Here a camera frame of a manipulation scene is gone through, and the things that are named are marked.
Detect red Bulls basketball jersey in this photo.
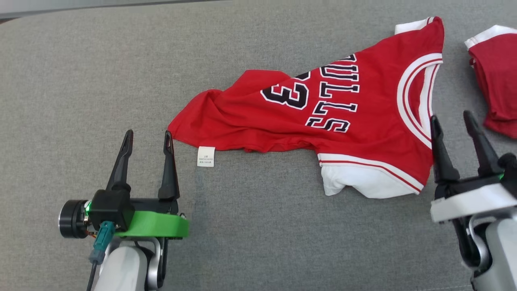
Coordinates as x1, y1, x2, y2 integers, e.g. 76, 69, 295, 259
168, 16, 445, 199

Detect teal connector with black cable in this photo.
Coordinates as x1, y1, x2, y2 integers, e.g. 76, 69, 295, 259
86, 221, 118, 291

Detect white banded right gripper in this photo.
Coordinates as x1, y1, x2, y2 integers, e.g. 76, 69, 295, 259
430, 110, 517, 224

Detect red Bulls basketball shorts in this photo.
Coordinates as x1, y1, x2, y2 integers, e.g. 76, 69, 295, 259
464, 25, 517, 139

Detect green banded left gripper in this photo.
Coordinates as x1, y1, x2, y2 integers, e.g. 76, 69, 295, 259
59, 130, 190, 240

